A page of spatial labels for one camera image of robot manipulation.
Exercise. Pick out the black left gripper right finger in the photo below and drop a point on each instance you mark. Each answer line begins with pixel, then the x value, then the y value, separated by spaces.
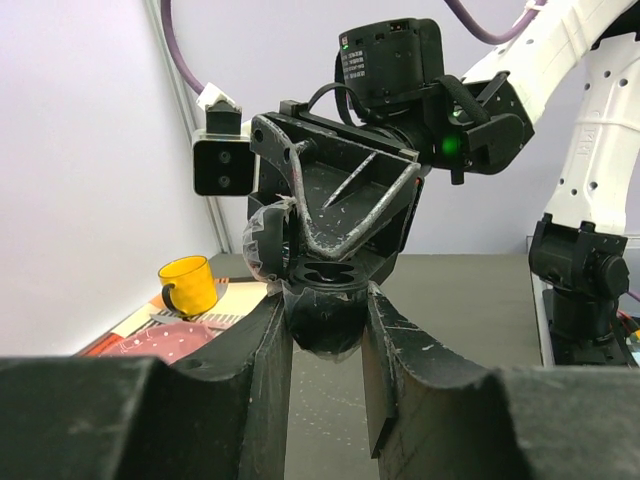
pixel 434 414

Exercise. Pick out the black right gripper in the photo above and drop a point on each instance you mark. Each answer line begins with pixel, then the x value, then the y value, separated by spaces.
pixel 328 193

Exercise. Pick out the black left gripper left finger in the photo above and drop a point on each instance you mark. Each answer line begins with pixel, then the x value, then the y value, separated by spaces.
pixel 219 413

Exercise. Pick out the black earbud charging case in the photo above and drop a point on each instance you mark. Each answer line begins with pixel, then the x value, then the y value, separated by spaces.
pixel 325 302

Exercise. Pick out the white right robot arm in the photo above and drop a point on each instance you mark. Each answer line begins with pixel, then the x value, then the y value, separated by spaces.
pixel 389 77

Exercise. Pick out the colourful patterned placemat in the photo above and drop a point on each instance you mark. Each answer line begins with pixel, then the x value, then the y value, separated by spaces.
pixel 237 297

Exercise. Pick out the pink polka dot plate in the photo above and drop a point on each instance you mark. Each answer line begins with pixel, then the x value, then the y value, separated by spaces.
pixel 169 342

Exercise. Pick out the pink knife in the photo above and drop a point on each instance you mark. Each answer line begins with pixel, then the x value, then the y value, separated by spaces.
pixel 163 319

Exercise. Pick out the yellow mug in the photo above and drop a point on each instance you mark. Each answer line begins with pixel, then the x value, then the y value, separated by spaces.
pixel 188 286

